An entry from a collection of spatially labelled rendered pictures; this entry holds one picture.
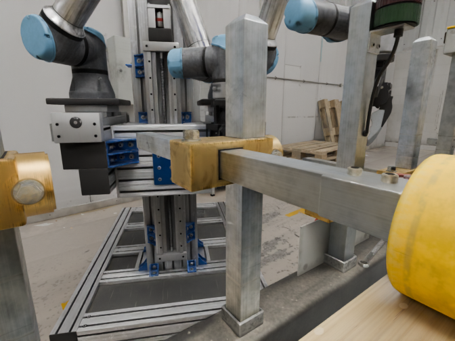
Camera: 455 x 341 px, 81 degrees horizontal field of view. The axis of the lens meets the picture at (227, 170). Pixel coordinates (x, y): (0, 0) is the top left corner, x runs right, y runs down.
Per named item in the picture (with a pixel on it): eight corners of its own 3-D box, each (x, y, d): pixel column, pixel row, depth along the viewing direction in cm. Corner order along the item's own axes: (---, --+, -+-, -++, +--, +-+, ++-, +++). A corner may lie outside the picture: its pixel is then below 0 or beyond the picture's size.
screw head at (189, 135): (178, 140, 29) (177, 129, 29) (195, 139, 30) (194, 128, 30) (187, 142, 27) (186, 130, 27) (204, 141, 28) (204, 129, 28)
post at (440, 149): (422, 208, 83) (449, 54, 73) (428, 206, 85) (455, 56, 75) (439, 213, 79) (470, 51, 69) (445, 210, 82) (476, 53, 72)
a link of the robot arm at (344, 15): (311, 9, 71) (345, -6, 61) (340, 16, 76) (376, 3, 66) (309, 41, 72) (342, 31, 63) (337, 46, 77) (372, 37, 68)
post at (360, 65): (326, 266, 54) (351, 2, 43) (336, 260, 56) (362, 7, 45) (342, 275, 51) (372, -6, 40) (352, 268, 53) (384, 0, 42)
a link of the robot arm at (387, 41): (397, 30, 57) (357, 36, 62) (395, 53, 58) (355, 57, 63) (399, 38, 63) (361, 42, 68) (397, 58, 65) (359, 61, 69)
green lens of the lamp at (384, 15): (365, 28, 41) (366, 12, 40) (383, 34, 44) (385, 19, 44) (409, 17, 36) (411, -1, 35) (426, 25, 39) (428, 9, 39)
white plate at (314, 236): (295, 275, 50) (298, 225, 47) (366, 237, 64) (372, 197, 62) (298, 276, 49) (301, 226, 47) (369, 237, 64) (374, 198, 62)
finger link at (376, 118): (382, 144, 69) (386, 108, 67) (380, 147, 64) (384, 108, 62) (368, 143, 71) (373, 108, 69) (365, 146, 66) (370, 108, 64)
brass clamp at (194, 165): (168, 181, 31) (166, 139, 30) (254, 167, 39) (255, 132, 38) (193, 194, 27) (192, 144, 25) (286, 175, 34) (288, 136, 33)
